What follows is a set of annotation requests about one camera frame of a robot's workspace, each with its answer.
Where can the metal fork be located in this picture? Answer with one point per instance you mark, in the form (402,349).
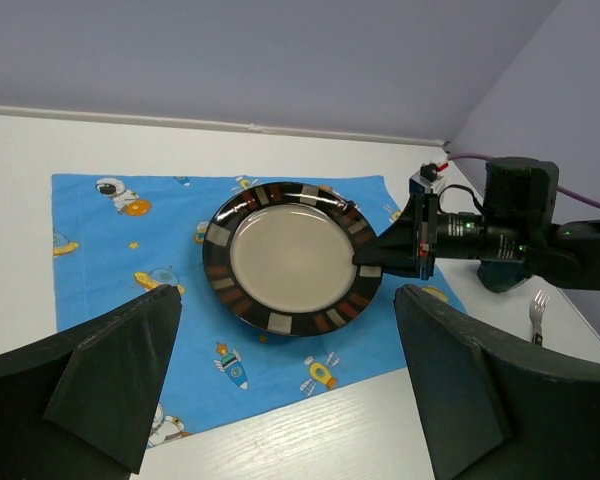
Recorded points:
(536,312)

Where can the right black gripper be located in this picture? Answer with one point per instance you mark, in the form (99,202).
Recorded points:
(515,213)

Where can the black rimmed dinner plate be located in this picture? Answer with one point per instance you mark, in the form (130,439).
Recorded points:
(279,256)

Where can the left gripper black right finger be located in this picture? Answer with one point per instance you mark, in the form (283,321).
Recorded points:
(495,406)

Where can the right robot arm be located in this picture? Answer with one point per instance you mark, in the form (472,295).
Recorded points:
(569,259)

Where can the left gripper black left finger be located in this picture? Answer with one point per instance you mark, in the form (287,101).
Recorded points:
(80,404)

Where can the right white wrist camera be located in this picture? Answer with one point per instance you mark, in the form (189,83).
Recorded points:
(429,179)

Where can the blue space-print cloth napkin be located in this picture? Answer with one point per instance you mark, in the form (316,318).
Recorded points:
(117,237)

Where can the dark green mug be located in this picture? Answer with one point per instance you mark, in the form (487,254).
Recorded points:
(500,277)

